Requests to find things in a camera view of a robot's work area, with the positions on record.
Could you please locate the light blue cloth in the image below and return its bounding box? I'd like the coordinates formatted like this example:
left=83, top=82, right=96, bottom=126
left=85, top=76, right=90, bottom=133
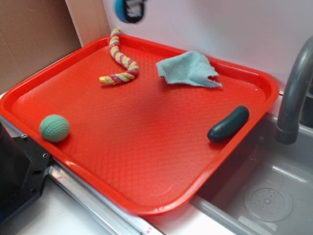
left=156, top=51, right=223, bottom=88

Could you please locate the grey sink faucet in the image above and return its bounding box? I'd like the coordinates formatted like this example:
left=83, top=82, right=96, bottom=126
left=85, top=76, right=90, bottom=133
left=275, top=37, right=313, bottom=144

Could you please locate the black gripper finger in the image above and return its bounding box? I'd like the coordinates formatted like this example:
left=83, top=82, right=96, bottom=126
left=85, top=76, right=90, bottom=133
left=124, top=0, right=145, bottom=24

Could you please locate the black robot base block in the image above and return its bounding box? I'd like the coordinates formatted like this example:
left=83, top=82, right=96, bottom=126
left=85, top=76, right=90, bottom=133
left=0, top=125, right=51, bottom=225

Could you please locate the blue dimpled ball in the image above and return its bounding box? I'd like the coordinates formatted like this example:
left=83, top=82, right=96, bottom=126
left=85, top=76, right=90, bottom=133
left=114, top=0, right=128, bottom=23

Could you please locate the silver metal rail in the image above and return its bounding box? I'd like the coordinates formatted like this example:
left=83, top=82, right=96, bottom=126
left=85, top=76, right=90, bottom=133
left=0, top=115, right=162, bottom=235

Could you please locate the grey sink basin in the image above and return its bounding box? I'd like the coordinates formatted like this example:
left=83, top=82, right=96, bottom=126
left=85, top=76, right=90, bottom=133
left=191, top=115, right=313, bottom=235

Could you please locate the green dimpled ball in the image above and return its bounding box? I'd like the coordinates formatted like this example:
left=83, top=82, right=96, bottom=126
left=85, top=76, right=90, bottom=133
left=40, top=115, right=70, bottom=142

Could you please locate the dark green toy cucumber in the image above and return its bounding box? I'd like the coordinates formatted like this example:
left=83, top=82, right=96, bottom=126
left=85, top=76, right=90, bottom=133
left=207, top=105, right=250, bottom=142

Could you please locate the red plastic tray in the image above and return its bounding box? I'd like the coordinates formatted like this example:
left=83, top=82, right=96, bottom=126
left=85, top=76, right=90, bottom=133
left=0, top=35, right=279, bottom=215

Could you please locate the brown cardboard panel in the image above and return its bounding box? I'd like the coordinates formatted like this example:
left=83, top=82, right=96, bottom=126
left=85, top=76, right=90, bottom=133
left=0, top=0, right=109, bottom=93

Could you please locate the multicolour twisted rope toy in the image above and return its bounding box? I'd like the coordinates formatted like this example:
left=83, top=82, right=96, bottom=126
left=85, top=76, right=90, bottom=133
left=99, top=28, right=138, bottom=85

